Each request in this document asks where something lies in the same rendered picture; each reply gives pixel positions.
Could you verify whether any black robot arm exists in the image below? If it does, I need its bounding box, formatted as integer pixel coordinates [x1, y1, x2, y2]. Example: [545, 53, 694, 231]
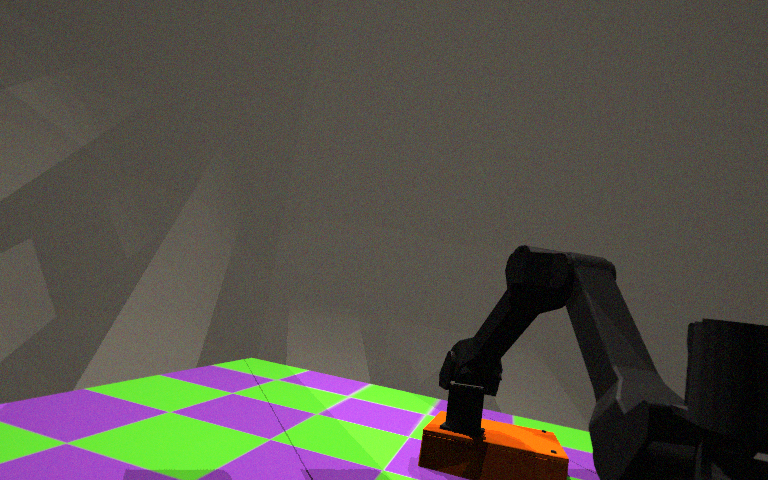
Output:
[439, 245, 768, 480]

